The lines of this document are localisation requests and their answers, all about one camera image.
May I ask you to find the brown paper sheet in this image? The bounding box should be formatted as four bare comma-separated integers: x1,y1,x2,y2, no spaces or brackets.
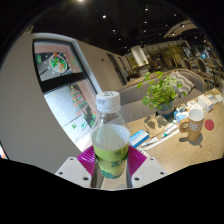
144,114,172,138

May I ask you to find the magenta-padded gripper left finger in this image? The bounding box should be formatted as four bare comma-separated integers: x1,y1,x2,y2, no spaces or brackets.
54,145,102,189

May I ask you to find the grey white chevron cushion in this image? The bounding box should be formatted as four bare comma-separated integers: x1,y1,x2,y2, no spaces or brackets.
168,70,195,98

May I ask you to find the white leaflet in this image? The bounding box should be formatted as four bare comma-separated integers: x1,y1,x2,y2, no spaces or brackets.
184,99,203,113

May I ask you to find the white teal-tipped tube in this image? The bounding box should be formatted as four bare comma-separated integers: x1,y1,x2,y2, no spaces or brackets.
161,123,179,139

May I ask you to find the white orange carton box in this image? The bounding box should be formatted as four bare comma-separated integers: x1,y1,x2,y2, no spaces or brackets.
197,93,215,113

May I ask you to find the pill blister pack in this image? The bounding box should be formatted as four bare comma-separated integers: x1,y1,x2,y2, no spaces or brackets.
136,146,151,158

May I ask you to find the brown mug white inside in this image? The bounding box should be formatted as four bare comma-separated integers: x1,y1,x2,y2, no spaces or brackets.
178,108,205,142

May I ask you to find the group of ceiling lights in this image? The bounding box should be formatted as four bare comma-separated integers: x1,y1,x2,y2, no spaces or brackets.
76,0,188,38

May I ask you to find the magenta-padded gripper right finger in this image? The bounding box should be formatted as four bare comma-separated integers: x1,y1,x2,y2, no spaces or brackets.
125,145,168,188

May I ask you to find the grey curved sofa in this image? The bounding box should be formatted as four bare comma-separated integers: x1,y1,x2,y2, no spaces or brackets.
114,68,206,124

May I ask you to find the long white pen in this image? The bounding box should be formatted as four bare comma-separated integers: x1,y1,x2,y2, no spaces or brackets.
141,129,181,151

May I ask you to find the group of round-backed chairs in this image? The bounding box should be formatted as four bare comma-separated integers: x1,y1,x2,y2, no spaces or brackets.
183,56,224,88

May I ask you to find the blue white flat box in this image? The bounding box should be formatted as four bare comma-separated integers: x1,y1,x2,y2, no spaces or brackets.
129,129,150,149

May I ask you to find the clear green-labelled drink bottle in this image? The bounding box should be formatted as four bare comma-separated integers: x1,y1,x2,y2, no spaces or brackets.
89,90,131,180

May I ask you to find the small white blue box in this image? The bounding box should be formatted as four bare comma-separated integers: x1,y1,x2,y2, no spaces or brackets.
207,89,224,104

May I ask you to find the window with festive stickers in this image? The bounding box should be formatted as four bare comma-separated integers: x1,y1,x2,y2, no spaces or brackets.
32,39,101,141

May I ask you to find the flat round red coaster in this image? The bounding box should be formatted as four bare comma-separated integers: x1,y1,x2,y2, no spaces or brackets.
203,119,215,131

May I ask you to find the green potted plant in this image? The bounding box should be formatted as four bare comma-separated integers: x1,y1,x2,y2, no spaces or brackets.
136,70,188,119

